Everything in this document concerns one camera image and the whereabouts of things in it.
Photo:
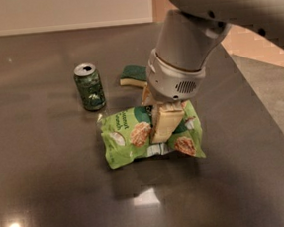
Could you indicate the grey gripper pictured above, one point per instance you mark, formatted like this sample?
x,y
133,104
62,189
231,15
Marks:
x,y
169,83

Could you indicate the green rice chip bag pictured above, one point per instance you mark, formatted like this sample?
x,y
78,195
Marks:
x,y
126,136

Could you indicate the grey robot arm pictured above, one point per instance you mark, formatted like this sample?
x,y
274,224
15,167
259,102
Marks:
x,y
176,67

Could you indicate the green soda can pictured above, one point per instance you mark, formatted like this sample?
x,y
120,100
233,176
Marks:
x,y
87,79

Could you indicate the green and yellow sponge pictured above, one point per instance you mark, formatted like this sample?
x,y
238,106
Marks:
x,y
133,75

